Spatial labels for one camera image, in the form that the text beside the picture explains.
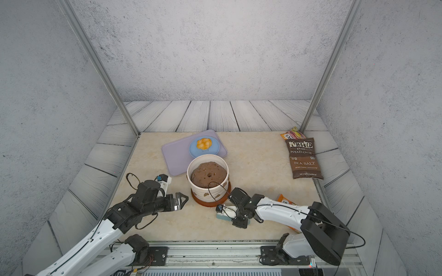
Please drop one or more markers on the right aluminium frame post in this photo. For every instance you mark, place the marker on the right aluminium frame post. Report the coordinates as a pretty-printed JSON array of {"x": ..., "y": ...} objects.
[{"x": 334, "y": 57}]

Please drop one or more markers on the orange pink snack packet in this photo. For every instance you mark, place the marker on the orange pink snack packet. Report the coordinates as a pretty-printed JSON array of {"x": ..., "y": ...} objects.
[{"x": 293, "y": 134}]

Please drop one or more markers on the orange candy packet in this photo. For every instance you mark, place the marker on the orange candy packet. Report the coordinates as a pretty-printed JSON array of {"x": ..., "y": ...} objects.
[{"x": 284, "y": 200}]

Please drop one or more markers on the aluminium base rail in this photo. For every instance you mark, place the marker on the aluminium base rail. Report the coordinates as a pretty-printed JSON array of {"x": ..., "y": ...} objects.
[{"x": 237, "y": 258}]

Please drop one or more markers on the terracotta saucer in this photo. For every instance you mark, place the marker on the terracotta saucer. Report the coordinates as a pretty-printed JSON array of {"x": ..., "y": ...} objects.
[{"x": 214, "y": 203}]

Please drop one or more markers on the aluminium frame post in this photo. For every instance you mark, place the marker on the aluminium frame post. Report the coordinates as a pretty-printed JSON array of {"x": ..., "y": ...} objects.
[
  {"x": 85, "y": 42},
  {"x": 334, "y": 57}
]

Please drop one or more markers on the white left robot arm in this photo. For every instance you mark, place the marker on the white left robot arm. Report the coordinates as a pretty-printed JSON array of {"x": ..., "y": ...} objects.
[{"x": 149, "y": 199}]

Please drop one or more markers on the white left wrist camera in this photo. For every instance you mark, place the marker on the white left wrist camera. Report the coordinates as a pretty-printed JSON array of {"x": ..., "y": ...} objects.
[{"x": 164, "y": 181}]

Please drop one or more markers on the blue plate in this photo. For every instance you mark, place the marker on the blue plate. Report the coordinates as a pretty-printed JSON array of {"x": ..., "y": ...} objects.
[{"x": 214, "y": 149}]

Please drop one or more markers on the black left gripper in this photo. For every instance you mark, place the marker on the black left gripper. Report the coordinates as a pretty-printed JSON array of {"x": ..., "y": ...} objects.
[{"x": 171, "y": 206}]

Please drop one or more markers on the white ceramic pot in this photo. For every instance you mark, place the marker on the white ceramic pot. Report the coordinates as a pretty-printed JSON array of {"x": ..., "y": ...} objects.
[{"x": 208, "y": 194}]

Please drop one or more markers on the left aluminium frame post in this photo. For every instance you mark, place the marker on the left aluminium frame post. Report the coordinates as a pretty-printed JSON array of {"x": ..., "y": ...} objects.
[{"x": 85, "y": 42}]

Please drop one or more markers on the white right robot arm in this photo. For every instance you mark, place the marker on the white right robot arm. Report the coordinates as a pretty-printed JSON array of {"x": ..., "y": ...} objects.
[{"x": 320, "y": 232}]

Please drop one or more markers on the yellow food on plate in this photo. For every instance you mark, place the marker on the yellow food on plate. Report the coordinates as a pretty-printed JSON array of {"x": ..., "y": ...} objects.
[{"x": 204, "y": 144}]

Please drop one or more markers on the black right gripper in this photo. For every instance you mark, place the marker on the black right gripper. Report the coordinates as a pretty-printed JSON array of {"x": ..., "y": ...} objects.
[{"x": 238, "y": 224}]

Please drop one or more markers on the lavender plastic tray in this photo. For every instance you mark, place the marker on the lavender plastic tray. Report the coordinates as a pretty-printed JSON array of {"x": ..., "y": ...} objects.
[{"x": 180, "y": 153}]

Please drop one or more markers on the brown soil in pot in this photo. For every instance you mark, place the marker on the brown soil in pot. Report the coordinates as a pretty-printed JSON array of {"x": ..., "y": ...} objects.
[{"x": 208, "y": 175}]

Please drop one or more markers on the brown Kettle chips bag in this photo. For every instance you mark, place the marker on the brown Kettle chips bag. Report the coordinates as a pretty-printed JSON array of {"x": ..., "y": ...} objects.
[{"x": 303, "y": 159}]

